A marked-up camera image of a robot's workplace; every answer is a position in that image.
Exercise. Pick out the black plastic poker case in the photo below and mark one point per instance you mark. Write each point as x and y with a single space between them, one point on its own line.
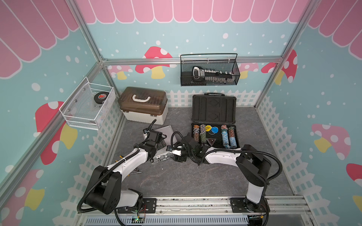
214 109

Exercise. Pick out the white wire wall basket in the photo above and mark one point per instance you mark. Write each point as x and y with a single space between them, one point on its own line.
80 109

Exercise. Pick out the black red tape roll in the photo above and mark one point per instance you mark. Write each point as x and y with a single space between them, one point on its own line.
101 97

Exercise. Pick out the black wire wall basket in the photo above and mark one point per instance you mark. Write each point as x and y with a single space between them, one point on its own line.
219 69

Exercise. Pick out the teal chip stack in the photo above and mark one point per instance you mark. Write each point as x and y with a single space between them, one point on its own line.
225 138

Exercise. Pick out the brown lid storage box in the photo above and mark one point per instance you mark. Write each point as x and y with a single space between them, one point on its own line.
144 105

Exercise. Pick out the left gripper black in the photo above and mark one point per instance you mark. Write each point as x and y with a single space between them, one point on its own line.
161 143

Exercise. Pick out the socket bit set holder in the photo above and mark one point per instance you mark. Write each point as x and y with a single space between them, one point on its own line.
205 75

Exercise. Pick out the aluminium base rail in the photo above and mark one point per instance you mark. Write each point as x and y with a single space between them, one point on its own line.
206 211

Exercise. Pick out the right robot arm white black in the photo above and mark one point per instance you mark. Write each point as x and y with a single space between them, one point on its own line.
258 167

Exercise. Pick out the yellow dealer button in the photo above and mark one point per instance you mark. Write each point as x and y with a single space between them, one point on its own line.
208 128

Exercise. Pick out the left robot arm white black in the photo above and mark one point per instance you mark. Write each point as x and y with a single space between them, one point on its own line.
104 190

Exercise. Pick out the silver aluminium poker case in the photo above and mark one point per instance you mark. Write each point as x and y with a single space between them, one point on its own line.
145 131

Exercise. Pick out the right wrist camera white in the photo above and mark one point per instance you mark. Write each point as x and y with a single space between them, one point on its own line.
179 150

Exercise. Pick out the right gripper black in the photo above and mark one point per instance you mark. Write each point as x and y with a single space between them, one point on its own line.
178 158

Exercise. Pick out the blue dealer button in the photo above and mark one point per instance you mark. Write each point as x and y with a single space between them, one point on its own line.
214 130

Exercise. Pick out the yellow black screwdriver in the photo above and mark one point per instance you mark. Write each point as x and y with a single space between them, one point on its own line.
136 171

